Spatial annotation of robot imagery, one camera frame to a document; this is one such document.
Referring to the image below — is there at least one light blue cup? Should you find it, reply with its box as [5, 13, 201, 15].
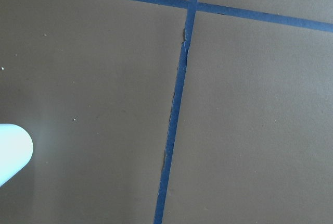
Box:
[1, 123, 33, 186]

